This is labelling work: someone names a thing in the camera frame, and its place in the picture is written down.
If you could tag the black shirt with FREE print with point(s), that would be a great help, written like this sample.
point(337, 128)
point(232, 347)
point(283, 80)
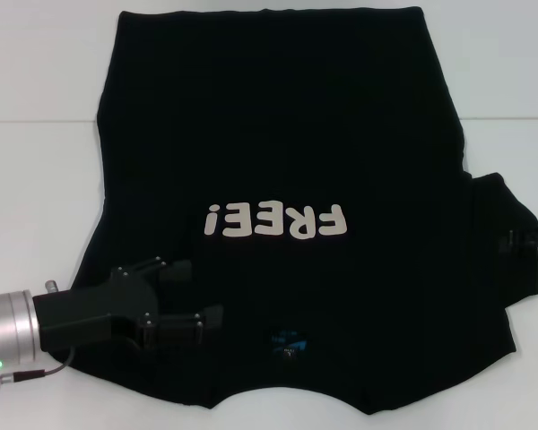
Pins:
point(269, 134)

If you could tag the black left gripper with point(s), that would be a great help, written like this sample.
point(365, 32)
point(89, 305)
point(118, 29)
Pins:
point(94, 309)

